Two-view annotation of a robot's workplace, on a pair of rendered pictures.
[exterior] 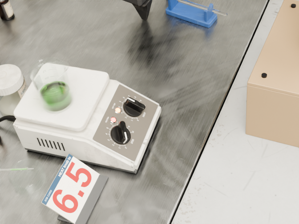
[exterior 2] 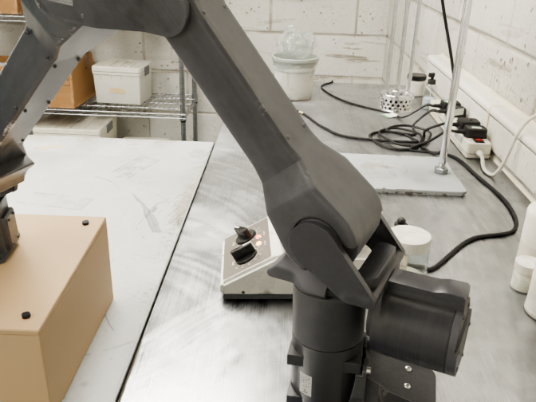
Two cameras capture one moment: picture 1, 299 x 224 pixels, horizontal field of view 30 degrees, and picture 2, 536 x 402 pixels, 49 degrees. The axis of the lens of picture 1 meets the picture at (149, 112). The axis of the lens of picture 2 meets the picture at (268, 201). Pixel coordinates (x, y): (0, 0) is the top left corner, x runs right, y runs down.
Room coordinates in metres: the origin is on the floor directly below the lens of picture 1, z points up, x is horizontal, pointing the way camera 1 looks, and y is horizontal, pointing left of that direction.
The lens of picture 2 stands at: (1.21, -0.28, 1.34)
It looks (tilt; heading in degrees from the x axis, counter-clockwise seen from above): 24 degrees down; 151
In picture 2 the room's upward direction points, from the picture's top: 2 degrees clockwise
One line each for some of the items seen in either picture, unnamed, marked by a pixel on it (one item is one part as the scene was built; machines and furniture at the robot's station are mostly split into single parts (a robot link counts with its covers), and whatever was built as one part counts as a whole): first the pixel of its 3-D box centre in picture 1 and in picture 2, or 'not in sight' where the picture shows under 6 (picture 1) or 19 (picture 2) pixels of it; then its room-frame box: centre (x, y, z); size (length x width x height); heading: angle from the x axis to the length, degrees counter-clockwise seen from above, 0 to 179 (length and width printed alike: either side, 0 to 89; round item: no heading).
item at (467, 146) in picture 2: not in sight; (456, 124); (0.17, 0.84, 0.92); 0.40 x 0.06 x 0.04; 150
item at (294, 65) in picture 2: not in sight; (295, 61); (-0.32, 0.64, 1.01); 0.14 x 0.14 x 0.21
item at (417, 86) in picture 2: not in sight; (415, 84); (-0.20, 1.02, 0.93); 0.06 x 0.06 x 0.06
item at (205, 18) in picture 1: (190, 9); not in sight; (0.85, -0.11, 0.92); 0.10 x 0.03 x 0.04; 49
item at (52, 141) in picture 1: (82, 116); (301, 252); (0.60, 0.11, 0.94); 0.22 x 0.13 x 0.08; 64
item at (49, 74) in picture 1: (54, 85); not in sight; (0.60, 0.13, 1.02); 0.06 x 0.05 x 0.08; 91
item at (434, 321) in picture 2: not in sight; (385, 280); (0.93, -0.03, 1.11); 0.12 x 0.08 x 0.11; 35
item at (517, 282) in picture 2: not in sight; (526, 274); (0.76, 0.38, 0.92); 0.04 x 0.04 x 0.04
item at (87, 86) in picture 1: (62, 95); not in sight; (0.61, 0.13, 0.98); 0.12 x 0.12 x 0.01; 64
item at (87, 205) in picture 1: (75, 189); not in sight; (0.48, 0.13, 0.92); 0.09 x 0.06 x 0.04; 152
